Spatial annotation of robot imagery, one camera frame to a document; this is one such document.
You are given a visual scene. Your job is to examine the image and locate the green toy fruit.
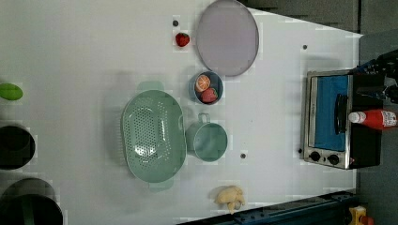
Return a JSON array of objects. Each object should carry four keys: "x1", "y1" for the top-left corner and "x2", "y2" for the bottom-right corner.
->
[{"x1": 0, "y1": 83, "x2": 23, "y2": 100}]

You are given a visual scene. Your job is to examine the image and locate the lower black cylinder cup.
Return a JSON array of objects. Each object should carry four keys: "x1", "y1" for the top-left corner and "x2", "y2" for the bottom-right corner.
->
[{"x1": 1, "y1": 178, "x2": 64, "y2": 225}]

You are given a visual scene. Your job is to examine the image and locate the toy strawberry in bowl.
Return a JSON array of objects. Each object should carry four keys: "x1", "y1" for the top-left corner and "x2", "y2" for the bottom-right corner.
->
[{"x1": 201, "y1": 88, "x2": 218, "y2": 103}]

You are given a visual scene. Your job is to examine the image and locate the loose red toy strawberry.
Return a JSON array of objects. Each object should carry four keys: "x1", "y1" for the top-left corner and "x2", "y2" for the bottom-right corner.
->
[{"x1": 175, "y1": 33, "x2": 191, "y2": 47}]

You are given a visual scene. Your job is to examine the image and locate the blue metal frame rail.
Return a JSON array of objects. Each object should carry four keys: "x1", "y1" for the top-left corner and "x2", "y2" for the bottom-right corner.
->
[{"x1": 179, "y1": 191, "x2": 359, "y2": 225}]

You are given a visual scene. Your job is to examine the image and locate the green perforated colander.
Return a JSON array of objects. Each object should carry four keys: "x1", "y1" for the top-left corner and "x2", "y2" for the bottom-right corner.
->
[{"x1": 120, "y1": 82, "x2": 187, "y2": 192}]

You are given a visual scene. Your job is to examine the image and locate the toy orange slice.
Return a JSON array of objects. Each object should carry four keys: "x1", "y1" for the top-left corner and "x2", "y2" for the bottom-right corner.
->
[{"x1": 195, "y1": 75, "x2": 211, "y2": 93}]

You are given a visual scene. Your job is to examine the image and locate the red ketchup bottle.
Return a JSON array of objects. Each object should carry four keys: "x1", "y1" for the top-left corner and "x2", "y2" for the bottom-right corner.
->
[{"x1": 348, "y1": 109, "x2": 398, "y2": 130}]

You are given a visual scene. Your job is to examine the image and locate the yellow toy banana bunch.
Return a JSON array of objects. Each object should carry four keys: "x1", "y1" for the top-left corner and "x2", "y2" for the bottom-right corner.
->
[{"x1": 215, "y1": 186, "x2": 245, "y2": 215}]

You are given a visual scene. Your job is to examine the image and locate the silver toaster oven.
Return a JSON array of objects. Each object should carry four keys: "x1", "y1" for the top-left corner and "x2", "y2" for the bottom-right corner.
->
[{"x1": 302, "y1": 70, "x2": 384, "y2": 170}]

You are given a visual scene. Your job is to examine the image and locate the small blue bowl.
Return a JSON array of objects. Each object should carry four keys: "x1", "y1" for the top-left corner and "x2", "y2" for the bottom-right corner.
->
[{"x1": 188, "y1": 71, "x2": 223, "y2": 105}]

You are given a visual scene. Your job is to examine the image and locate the grey round plate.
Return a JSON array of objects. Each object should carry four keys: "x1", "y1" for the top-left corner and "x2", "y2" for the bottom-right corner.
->
[{"x1": 196, "y1": 0, "x2": 259, "y2": 76}]

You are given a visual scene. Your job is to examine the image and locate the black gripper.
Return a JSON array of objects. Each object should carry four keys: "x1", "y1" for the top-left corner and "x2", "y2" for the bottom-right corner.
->
[{"x1": 355, "y1": 50, "x2": 398, "y2": 103}]

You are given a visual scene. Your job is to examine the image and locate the green cup with handle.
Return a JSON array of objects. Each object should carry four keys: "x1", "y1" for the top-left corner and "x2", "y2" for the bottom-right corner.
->
[{"x1": 186, "y1": 112, "x2": 228, "y2": 162}]

